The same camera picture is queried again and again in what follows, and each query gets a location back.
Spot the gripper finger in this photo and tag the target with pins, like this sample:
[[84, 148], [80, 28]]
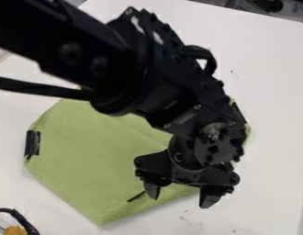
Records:
[[210, 197], [152, 190]]

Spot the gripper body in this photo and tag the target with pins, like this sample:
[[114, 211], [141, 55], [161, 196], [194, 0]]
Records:
[[199, 143]]

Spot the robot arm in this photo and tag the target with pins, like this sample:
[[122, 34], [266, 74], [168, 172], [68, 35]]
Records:
[[96, 55]]

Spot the green cloth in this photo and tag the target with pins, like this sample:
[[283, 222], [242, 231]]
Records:
[[92, 156]]

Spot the yellow toy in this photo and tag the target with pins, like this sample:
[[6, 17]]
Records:
[[15, 230]]

